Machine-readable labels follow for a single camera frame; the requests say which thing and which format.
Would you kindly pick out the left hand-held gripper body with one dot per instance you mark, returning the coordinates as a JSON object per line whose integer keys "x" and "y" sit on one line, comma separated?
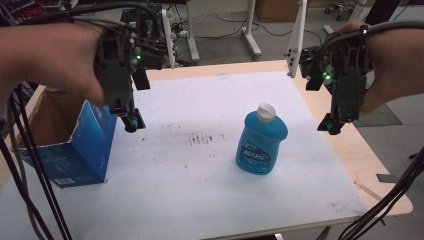
{"x": 115, "y": 73}

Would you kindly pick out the blue bottle with white cap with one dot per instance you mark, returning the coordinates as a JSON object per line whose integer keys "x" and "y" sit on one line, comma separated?
{"x": 260, "y": 146}

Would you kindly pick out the person's left hand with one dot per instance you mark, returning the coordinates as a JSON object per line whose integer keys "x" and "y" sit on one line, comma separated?
{"x": 50, "y": 56}

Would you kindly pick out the white metal stand bar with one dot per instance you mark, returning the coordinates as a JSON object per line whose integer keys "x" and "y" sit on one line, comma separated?
{"x": 168, "y": 40}
{"x": 297, "y": 40}

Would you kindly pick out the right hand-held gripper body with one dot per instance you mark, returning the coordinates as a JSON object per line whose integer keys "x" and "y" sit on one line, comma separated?
{"x": 348, "y": 86}

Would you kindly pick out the white desk leg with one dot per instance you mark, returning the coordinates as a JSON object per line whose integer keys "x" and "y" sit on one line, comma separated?
{"x": 192, "y": 33}
{"x": 250, "y": 33}

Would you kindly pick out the blue cardboard box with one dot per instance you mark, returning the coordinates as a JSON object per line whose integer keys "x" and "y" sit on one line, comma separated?
{"x": 90, "y": 146}

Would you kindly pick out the white power strip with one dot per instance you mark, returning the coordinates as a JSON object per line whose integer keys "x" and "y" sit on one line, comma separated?
{"x": 182, "y": 33}

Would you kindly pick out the person's right hand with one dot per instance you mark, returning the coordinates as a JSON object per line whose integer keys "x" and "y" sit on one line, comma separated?
{"x": 396, "y": 63}

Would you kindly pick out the brown cardboard box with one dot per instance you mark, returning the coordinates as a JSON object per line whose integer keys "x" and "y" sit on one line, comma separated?
{"x": 276, "y": 10}

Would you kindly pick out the office chair base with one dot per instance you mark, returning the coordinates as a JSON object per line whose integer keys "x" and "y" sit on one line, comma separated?
{"x": 340, "y": 8}

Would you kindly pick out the white table mat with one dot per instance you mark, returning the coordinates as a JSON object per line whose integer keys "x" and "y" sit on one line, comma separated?
{"x": 186, "y": 186}

